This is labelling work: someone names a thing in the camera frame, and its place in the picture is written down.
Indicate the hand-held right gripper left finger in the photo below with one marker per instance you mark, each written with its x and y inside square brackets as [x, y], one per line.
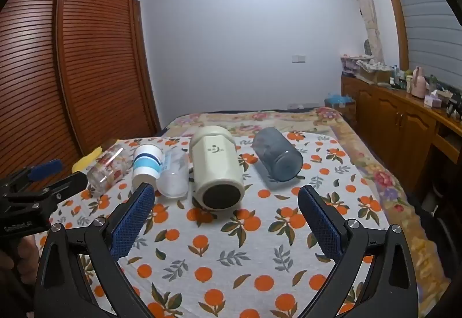
[131, 222]

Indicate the floral blanket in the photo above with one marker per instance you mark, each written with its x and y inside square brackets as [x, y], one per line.
[375, 166]

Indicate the yellow cloth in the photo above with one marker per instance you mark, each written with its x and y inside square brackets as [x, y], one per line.
[85, 161]

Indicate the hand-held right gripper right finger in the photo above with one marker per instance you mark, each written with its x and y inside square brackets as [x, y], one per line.
[321, 226]

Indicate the cardboard box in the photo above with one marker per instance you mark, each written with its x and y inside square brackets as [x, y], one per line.
[375, 75]

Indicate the pink thermos jug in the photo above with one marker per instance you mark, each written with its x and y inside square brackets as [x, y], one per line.
[418, 83]

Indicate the white wall socket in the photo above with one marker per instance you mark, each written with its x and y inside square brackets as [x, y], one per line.
[301, 105]

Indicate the person's left hand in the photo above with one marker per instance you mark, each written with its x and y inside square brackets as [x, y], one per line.
[26, 255]

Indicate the glass cup with red print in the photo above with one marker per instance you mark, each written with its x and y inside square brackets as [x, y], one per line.
[106, 170]

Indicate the cream insulated cup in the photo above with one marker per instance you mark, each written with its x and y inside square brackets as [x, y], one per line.
[216, 166]

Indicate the wooden sideboard cabinet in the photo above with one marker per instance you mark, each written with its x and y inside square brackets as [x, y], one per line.
[393, 123]

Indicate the grey-blue plastic cup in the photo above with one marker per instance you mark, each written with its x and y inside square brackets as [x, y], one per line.
[278, 157]

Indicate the orange-print white cloth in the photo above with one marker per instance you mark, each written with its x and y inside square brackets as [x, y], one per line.
[223, 249]

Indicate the brown louvered wardrobe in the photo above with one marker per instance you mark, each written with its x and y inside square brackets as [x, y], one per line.
[72, 69]

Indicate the white wall switch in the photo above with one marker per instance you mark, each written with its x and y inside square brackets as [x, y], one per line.
[299, 58]

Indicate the white lace curtain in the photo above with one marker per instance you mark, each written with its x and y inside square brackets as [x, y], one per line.
[366, 4]

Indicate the grey window blind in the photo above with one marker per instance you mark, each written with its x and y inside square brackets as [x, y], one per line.
[426, 7]

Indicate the white tissue box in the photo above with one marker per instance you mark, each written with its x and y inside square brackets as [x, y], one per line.
[435, 99]

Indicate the pink storage boxes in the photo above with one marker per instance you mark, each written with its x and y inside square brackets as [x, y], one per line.
[348, 65]

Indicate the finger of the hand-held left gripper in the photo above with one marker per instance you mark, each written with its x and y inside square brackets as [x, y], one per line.
[45, 169]
[61, 186]

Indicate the clear plastic cup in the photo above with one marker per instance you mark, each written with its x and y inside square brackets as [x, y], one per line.
[175, 179]

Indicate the white cup with blue stripes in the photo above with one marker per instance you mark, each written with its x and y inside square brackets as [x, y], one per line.
[147, 164]

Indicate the blue tissue packet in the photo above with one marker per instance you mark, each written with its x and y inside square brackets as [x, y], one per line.
[337, 101]

